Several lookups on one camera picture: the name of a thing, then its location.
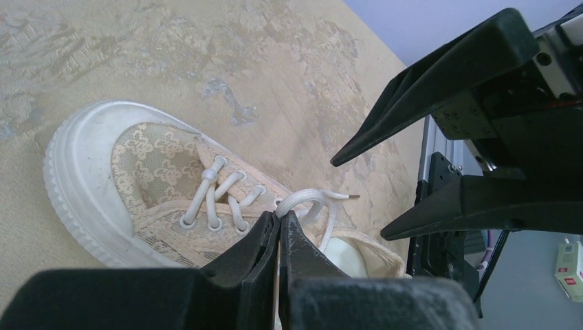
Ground silver aluminium frame rails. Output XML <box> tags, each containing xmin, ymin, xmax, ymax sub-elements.
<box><xmin>418</xmin><ymin>115</ymin><xmax>483</xmax><ymax>182</ymax></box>

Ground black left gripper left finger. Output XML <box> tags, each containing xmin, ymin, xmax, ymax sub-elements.
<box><xmin>1</xmin><ymin>212</ymin><xmax>281</xmax><ymax>329</ymax></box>

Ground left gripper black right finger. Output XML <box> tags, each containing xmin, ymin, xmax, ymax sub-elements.
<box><xmin>278</xmin><ymin>212</ymin><xmax>480</xmax><ymax>329</ymax></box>

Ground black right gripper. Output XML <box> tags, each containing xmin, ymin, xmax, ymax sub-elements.
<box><xmin>330</xmin><ymin>6</ymin><xmax>582</xmax><ymax>241</ymax></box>

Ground beige canvas sneaker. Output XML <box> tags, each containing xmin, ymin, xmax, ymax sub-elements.
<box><xmin>43</xmin><ymin>100</ymin><xmax>406</xmax><ymax>278</ymax></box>

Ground white shoelace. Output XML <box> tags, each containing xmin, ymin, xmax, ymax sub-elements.
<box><xmin>178</xmin><ymin>153</ymin><xmax>356</xmax><ymax>252</ymax></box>

